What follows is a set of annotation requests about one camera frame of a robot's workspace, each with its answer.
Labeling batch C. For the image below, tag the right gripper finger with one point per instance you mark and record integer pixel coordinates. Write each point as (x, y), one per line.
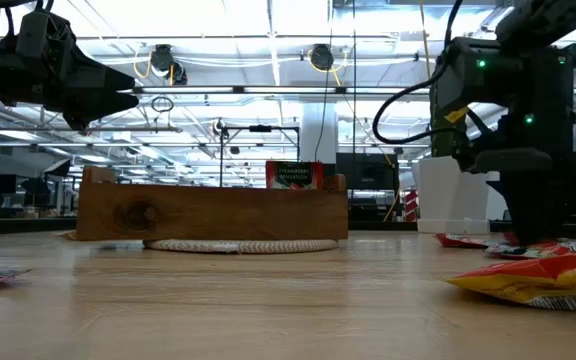
(547, 205)
(520, 205)

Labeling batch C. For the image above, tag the white building column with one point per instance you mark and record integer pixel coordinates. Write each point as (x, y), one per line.
(318, 135)

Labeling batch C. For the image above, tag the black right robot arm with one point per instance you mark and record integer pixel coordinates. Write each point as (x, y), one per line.
(523, 85)

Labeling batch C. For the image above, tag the black cabinet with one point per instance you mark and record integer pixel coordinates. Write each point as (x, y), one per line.
(368, 172)

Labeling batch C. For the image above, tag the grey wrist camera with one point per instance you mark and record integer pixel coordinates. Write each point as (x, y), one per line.
(44, 39)
(455, 70)

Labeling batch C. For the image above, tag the orange peach tea packet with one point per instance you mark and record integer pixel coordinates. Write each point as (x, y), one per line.
(528, 287)

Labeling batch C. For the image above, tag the white woven round coaster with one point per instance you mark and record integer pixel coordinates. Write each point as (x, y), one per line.
(243, 246)

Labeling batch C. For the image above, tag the red white striped object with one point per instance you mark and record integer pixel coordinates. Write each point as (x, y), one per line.
(411, 205)

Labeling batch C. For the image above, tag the white hexagonal planter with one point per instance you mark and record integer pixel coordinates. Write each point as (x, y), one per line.
(443, 200)

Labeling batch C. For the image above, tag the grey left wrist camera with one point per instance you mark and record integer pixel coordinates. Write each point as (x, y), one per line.
(44, 39)

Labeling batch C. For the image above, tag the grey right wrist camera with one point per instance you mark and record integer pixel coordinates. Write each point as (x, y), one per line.
(455, 70)

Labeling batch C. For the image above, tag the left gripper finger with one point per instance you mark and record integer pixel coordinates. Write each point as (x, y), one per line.
(113, 104)
(103, 77)

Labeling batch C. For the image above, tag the brown wooden tea box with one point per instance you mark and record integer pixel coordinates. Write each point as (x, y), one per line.
(218, 215)

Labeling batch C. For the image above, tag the beige tea packet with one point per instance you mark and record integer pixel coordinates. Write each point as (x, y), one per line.
(69, 236)

